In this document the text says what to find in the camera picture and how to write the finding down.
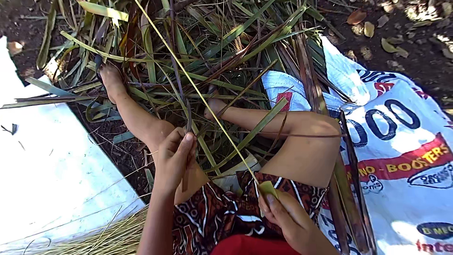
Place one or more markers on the person's right hand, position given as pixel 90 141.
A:
pixel 288 216

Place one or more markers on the long thin yellow-green leaf rib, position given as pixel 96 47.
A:
pixel 193 84

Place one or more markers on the dark purple-brown leaf strip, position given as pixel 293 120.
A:
pixel 177 67

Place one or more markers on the person's left hand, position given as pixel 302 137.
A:
pixel 170 163

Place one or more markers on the person's body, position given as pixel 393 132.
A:
pixel 258 246

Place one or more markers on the person's right fingers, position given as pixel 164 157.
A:
pixel 265 209

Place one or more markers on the white flat board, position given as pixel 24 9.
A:
pixel 63 159

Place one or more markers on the person's left fingers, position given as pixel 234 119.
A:
pixel 173 137

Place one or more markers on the bundle of thin yellowish sticks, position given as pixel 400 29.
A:
pixel 116 235

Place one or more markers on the scattered dry fallen leaves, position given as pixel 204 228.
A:
pixel 368 29

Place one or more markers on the person's left thumb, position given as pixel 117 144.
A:
pixel 184 144

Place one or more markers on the person's right forearm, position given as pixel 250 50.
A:
pixel 313 242

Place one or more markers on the person's legs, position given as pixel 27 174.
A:
pixel 304 152

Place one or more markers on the person's right thumb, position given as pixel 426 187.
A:
pixel 278 208

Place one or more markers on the pile of palm leaves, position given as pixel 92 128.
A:
pixel 226 39

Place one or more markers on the person's left forearm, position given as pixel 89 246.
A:
pixel 156 223

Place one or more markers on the long brown dried palm fronds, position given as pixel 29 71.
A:
pixel 341 200

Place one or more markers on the small green leaf piece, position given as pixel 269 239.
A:
pixel 268 188

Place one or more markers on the white printed sack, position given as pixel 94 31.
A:
pixel 396 170

